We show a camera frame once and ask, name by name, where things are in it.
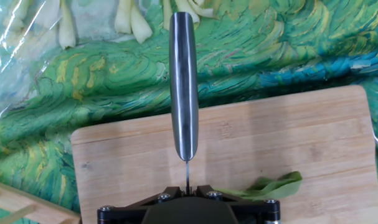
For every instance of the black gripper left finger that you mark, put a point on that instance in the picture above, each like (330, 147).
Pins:
(126, 213)

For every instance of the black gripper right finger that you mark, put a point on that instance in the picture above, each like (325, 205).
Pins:
(257, 213)

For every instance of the steel kitchen knife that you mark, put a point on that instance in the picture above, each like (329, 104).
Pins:
(184, 87)

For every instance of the green pakchoi stalk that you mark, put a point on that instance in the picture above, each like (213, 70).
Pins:
(269, 188)

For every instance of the whole pakchoi, long stems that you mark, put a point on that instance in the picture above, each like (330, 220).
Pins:
(191, 7)

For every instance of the bamboo cutting board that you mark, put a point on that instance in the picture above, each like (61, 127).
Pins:
(285, 140)

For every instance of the wooden peg rack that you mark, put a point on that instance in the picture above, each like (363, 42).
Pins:
(36, 205)

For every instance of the painted landscape tablecloth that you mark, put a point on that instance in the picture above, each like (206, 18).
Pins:
(254, 46)

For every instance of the clear plastic bag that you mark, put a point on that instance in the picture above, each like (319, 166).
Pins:
(11, 46)

